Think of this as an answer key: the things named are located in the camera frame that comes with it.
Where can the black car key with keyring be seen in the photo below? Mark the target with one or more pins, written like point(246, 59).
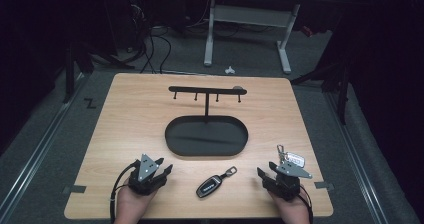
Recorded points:
point(211, 185)

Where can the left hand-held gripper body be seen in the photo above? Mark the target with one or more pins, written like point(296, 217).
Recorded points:
point(145, 170)

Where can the white metal desk frame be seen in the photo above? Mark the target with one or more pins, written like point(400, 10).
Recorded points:
point(248, 15)

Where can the black metal stand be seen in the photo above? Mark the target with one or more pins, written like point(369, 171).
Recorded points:
point(341, 90)
point(70, 70)

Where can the black key rack with tray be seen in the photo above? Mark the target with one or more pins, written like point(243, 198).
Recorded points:
point(206, 135)

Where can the grey tape strip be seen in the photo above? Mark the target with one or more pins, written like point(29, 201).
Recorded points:
point(324, 185)
point(76, 189)

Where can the person's right hand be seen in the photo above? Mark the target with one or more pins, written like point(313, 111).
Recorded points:
point(291, 209)

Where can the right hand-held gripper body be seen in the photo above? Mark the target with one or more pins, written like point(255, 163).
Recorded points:
point(286, 182)

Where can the silver car key with keyring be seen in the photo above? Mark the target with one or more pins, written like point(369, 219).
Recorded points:
point(295, 159)

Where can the dark equipment with red light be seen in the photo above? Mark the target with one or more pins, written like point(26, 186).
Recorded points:
point(140, 14)

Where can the small red object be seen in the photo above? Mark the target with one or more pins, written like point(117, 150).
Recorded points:
point(307, 31)

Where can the metal floor rail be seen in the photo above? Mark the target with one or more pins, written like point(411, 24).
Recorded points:
point(358, 164)
point(36, 157)

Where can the small white floor object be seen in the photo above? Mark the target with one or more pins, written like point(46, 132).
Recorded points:
point(229, 70)

